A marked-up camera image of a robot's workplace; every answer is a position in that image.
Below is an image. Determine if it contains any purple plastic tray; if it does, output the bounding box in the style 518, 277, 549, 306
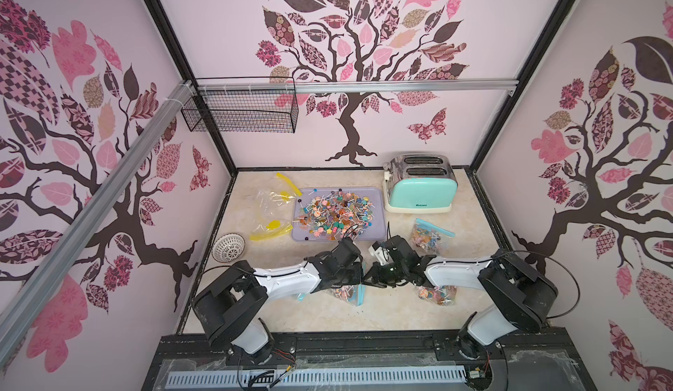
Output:
291, 187, 387, 242

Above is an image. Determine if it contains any yellow-zip candy bag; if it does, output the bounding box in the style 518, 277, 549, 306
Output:
256, 173, 302, 211
250, 219, 293, 242

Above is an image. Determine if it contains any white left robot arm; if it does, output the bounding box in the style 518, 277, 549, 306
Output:
191, 238, 363, 356

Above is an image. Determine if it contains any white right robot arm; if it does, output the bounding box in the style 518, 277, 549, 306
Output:
362, 236, 558, 359

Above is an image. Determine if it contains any loose candy pile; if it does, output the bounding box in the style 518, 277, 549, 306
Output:
294, 189, 376, 240

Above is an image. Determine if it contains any mint green toaster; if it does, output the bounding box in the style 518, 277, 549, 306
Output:
383, 154, 458, 214

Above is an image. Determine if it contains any white round strainer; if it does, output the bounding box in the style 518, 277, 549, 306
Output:
211, 233, 245, 263

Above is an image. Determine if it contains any white slotted cable duct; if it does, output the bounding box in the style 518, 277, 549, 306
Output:
165, 366, 466, 390

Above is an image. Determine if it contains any black wire basket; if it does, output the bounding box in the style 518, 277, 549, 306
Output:
182, 75, 299, 133

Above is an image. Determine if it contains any aluminium rail back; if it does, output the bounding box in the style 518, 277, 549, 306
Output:
198, 79, 519, 94

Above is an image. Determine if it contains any aluminium rail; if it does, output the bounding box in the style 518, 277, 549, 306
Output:
1, 80, 195, 363
198, 79, 519, 94

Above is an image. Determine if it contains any aluminium rail left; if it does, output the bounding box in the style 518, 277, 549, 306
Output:
1, 80, 195, 363

